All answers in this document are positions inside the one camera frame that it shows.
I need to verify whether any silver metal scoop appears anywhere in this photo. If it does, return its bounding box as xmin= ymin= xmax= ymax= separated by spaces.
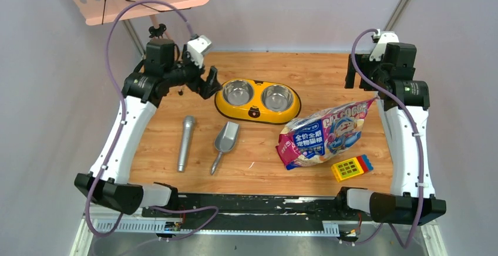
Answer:
xmin=210 ymin=122 xmax=240 ymax=176

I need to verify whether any yellow double pet bowl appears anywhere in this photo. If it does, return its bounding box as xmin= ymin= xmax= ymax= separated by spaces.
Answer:
xmin=214 ymin=78 xmax=302 ymax=125

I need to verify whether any cat food bag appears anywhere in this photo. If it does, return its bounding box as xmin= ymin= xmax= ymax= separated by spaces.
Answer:
xmin=275 ymin=97 xmax=377 ymax=170

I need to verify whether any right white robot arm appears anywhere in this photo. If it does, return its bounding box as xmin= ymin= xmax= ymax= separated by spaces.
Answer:
xmin=335 ymin=42 xmax=446 ymax=226

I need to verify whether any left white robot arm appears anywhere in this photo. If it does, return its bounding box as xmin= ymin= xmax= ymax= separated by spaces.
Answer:
xmin=74 ymin=35 xmax=221 ymax=217

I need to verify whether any silver toy microphone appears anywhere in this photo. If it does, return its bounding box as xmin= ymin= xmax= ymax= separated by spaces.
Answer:
xmin=177 ymin=116 xmax=196 ymax=172

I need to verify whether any yellow toy block calculator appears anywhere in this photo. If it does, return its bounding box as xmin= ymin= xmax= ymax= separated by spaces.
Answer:
xmin=331 ymin=154 xmax=374 ymax=182

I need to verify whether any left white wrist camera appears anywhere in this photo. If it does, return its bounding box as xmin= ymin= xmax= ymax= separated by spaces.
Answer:
xmin=187 ymin=35 xmax=213 ymax=68

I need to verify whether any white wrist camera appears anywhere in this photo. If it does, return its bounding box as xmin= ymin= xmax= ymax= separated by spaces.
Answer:
xmin=369 ymin=29 xmax=399 ymax=62
xmin=187 ymin=35 xmax=213 ymax=68

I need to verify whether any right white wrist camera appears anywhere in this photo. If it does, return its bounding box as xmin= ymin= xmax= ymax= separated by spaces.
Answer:
xmin=369 ymin=29 xmax=399 ymax=62

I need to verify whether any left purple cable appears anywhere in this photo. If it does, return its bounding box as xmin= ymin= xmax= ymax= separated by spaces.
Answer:
xmin=85 ymin=0 xmax=220 ymax=241

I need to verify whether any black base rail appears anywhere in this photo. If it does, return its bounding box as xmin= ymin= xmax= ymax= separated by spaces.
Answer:
xmin=142 ymin=193 xmax=374 ymax=232

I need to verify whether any grey slotted cable duct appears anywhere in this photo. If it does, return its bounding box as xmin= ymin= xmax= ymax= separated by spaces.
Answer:
xmin=116 ymin=218 xmax=340 ymax=237

